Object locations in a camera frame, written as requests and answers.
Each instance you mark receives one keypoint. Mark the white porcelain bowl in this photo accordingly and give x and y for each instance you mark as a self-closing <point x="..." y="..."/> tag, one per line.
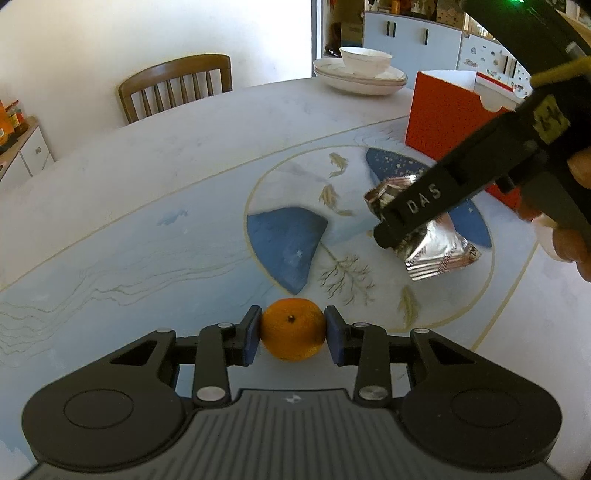
<point x="364" y="60"/>

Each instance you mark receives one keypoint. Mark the wooden chair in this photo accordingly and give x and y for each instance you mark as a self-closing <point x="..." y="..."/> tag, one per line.
<point x="175" y="74"/>

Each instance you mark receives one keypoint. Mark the silver foil wrapper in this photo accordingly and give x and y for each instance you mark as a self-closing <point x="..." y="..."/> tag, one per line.
<point x="438" y="249"/>

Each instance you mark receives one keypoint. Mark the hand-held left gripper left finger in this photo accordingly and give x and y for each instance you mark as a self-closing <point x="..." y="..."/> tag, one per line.
<point x="251" y="339"/>

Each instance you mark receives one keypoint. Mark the red cardboard box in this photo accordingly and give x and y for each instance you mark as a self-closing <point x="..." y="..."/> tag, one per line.
<point x="438" y="115"/>

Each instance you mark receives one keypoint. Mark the white sideboard cabinet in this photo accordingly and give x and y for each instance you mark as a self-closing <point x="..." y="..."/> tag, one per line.
<point x="415" y="46"/>

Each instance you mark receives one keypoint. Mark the person's right hand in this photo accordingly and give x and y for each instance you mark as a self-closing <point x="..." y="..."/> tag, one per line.
<point x="570" y="244"/>

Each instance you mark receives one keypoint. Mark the white porcelain plate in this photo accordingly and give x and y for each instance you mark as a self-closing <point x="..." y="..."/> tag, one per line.
<point x="328" y="71"/>
<point x="360" y="88"/>

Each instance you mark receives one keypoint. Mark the painted blue white desktop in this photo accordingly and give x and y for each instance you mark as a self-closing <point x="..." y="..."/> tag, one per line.
<point x="138" y="194"/>

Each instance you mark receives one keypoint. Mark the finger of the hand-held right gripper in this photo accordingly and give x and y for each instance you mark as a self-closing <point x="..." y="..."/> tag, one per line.
<point x="392" y="228"/>

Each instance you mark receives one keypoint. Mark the orange snack bag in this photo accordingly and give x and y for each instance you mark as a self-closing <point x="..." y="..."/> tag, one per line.
<point x="3" y="122"/>

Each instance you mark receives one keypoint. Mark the orange tangerine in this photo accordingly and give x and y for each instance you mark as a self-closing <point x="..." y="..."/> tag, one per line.
<point x="292" y="330"/>

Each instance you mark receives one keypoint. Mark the brown cardboard box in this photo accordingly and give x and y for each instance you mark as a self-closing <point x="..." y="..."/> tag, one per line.
<point x="352" y="33"/>

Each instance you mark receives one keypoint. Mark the white sideboard with wooden top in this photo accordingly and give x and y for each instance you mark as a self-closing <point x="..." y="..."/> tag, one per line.
<point x="27" y="157"/>

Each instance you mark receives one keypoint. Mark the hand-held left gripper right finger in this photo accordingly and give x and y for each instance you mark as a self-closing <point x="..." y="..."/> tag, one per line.
<point x="333" y="339"/>

